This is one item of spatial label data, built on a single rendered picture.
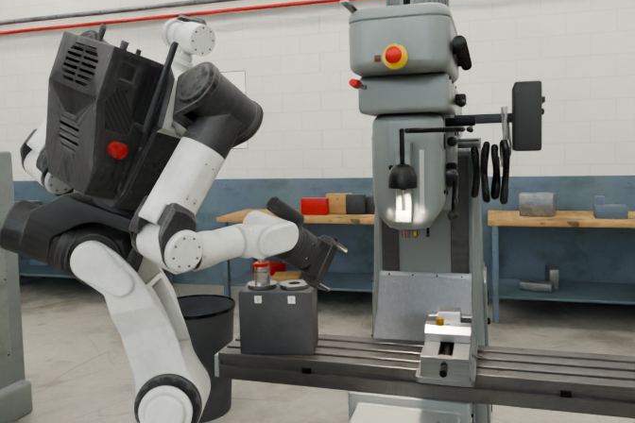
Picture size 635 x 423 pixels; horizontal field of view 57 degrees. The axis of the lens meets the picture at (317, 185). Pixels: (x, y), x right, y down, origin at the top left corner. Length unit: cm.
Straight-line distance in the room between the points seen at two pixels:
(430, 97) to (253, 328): 84
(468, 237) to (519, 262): 393
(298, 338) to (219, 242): 68
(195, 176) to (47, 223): 39
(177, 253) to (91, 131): 28
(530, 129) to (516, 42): 410
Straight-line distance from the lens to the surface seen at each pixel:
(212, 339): 341
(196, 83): 108
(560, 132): 590
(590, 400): 170
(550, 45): 595
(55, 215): 132
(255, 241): 118
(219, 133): 108
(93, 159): 115
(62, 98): 125
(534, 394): 169
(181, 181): 106
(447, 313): 171
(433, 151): 159
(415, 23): 148
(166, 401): 131
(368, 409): 171
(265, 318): 176
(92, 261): 128
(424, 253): 208
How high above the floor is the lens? 155
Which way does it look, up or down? 4 degrees down
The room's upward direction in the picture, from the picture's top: 1 degrees counter-clockwise
